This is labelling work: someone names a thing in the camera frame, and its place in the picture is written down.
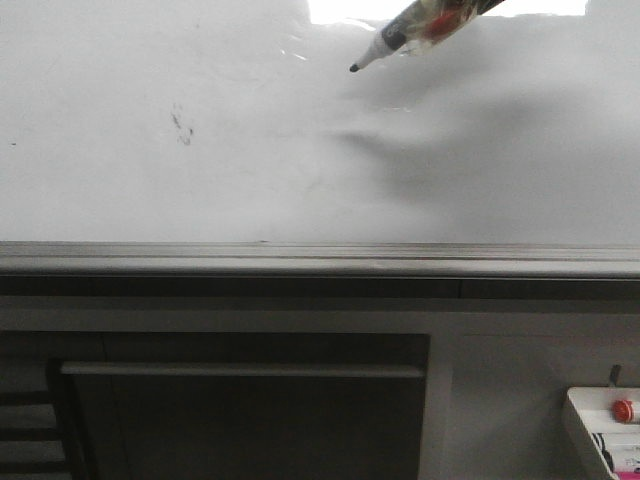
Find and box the white black whiteboard marker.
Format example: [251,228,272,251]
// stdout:
[349,0,503,73]

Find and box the white whiteboard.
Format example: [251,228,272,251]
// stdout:
[1,1,639,278]

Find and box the dark cabinet panel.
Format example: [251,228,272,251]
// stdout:
[61,333,430,479]

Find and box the white marker tray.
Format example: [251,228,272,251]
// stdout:
[562,387,639,479]

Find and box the black striped marker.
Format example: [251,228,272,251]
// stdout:
[592,433,639,473]

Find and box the red capped marker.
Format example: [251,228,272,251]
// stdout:
[611,399,640,424]

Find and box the pink marker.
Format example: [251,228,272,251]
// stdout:
[613,468,640,480]

